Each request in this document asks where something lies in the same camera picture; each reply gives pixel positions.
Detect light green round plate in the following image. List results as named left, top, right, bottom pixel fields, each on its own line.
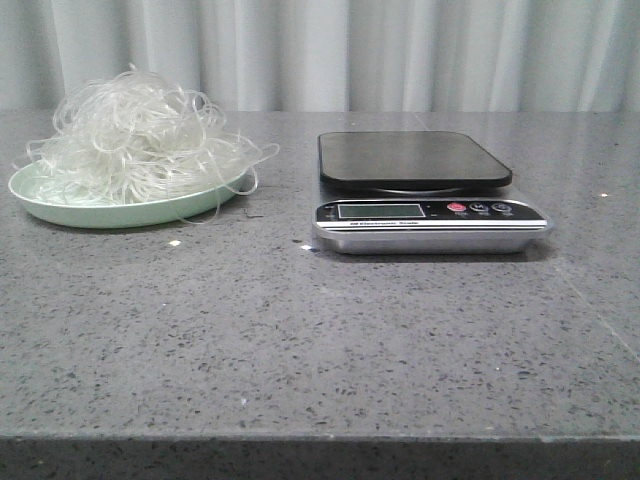
left=9, top=164, right=249, bottom=229

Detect white pleated curtain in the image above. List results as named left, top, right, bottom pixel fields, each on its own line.
left=1, top=1, right=639, bottom=112

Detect silver black kitchen scale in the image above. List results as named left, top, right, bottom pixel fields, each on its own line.
left=312, top=131, right=552, bottom=255

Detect translucent white vermicelli bundle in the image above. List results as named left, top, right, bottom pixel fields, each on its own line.
left=26, top=68, right=279, bottom=205

